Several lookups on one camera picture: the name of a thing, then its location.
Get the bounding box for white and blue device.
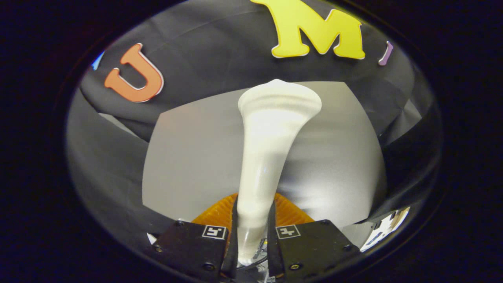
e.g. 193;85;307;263
360;206;411;252

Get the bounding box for white garment steamer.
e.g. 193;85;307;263
236;79;323;267

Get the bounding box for black backdrop cloth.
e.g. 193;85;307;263
66;0;442;252

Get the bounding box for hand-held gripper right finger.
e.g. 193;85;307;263
267;193;360;281

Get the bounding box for grey metal cabinet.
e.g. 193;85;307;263
141;81;388;223

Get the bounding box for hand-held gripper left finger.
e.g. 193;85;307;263
151;193;239;283

